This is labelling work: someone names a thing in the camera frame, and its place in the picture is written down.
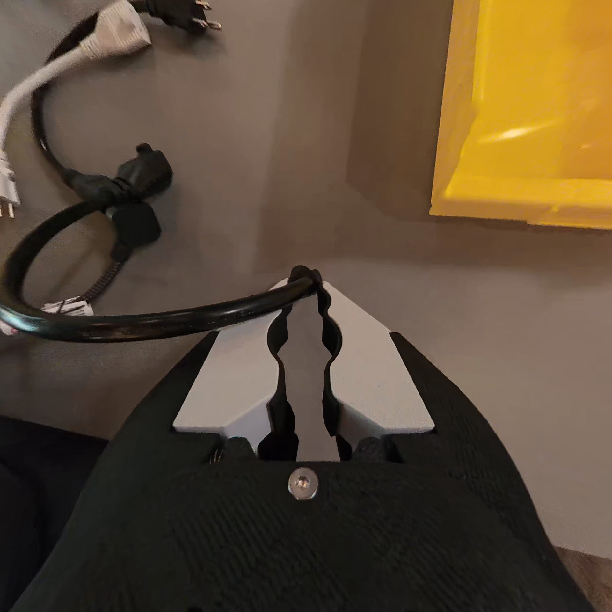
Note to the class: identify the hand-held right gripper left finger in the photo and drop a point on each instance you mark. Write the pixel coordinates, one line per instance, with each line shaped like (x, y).
(229, 382)

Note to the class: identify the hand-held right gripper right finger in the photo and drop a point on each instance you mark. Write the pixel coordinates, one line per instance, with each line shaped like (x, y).
(377, 382)

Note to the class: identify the yellow plastic bin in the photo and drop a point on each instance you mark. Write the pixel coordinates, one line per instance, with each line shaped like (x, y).
(526, 95)

